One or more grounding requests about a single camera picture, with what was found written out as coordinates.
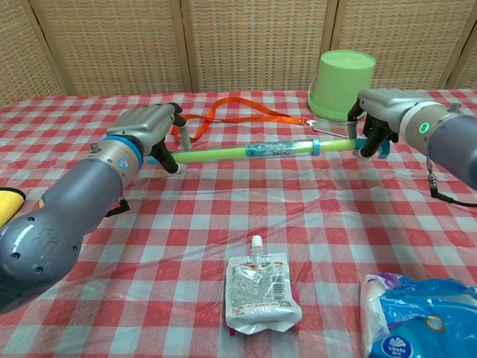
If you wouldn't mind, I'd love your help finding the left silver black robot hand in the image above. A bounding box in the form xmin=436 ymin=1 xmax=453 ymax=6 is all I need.
xmin=106 ymin=102 xmax=191 ymax=175

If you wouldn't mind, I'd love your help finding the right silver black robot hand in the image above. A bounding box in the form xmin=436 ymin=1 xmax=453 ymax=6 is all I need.
xmin=346 ymin=88 xmax=426 ymax=160

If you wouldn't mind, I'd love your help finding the green blue water pump toy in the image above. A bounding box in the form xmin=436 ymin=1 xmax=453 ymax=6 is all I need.
xmin=145 ymin=137 xmax=322 ymax=167

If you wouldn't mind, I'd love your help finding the green plastic bucket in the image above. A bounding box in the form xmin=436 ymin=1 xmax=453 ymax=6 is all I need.
xmin=307 ymin=50 xmax=377 ymax=122

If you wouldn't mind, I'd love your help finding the clear plastic badge holder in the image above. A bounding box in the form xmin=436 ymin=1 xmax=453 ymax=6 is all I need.
xmin=309 ymin=119 xmax=353 ymax=139

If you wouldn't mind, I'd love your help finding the red white checkered tablecloth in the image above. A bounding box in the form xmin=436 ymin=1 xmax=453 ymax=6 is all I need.
xmin=0 ymin=88 xmax=477 ymax=358

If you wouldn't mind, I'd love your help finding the yellow microfiber towel mitt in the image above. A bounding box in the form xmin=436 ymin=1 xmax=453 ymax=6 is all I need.
xmin=0 ymin=187 xmax=27 ymax=229

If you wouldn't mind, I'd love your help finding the white spouted drink pouch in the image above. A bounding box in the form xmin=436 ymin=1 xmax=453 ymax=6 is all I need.
xmin=224 ymin=235 xmax=303 ymax=336

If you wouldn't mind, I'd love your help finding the blue tissue pack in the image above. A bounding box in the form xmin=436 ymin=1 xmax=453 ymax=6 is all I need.
xmin=360 ymin=274 xmax=477 ymax=358

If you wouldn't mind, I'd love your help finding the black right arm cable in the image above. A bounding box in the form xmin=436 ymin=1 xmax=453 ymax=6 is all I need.
xmin=426 ymin=156 xmax=477 ymax=208

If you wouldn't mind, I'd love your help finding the orange lanyard strap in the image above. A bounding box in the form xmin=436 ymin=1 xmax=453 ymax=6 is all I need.
xmin=171 ymin=96 xmax=314 ymax=142

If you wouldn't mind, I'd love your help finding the woven folding screen wooden frame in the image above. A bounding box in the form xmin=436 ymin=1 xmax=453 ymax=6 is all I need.
xmin=0 ymin=0 xmax=477 ymax=109

